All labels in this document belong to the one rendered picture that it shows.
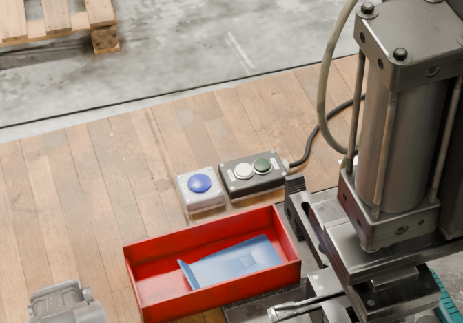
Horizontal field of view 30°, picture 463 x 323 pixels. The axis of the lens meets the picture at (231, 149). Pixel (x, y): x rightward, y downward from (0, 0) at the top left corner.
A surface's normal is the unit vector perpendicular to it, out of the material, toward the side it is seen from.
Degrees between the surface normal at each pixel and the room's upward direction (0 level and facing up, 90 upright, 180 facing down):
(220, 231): 90
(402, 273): 0
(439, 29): 0
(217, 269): 0
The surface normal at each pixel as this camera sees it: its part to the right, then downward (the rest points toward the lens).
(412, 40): -0.03, -0.67
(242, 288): 0.32, 0.69
